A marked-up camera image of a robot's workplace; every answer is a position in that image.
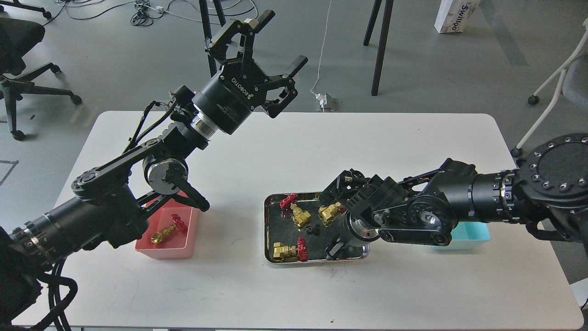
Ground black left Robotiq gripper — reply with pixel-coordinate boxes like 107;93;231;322
191;10;309;135

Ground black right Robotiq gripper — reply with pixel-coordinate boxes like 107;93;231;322
319;169;409;261

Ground brass valve red handle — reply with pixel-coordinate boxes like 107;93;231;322
151;213;188;245

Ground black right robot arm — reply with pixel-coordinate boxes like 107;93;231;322
319;133;588;260

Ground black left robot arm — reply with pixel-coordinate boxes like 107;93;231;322
1;9;307;331

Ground small black gear centre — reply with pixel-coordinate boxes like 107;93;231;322
305;225;321;236

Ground brass valve top right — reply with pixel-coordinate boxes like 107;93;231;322
318;202;344;228

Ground brass valve bottom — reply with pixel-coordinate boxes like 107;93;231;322
271;237;308;263

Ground brass valve top left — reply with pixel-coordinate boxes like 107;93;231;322
279;193;311;231

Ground light blue plastic box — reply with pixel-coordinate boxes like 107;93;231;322
432;222;491;251

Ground pink plastic box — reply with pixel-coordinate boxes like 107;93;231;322
135;199;200;258

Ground white cardboard box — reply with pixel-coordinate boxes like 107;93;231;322
434;0;481;34

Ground shiny metal tray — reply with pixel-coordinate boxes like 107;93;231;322
263;191;344;267

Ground black table leg left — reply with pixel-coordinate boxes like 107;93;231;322
198;0;226;77

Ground black table leg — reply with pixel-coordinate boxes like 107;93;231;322
198;0;226;77
363;0;394;96

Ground white power adapter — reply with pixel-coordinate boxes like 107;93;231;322
315;93;337;112

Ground black table leg right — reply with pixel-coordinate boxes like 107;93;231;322
363;0;394;96

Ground black office chair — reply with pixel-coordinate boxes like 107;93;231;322
0;17;82;141

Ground white chair at right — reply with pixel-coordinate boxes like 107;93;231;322
510;19;588;159

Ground white cable on floor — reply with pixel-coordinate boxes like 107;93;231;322
310;0;332;97

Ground tangled floor cables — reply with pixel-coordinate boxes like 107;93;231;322
54;0;259;27

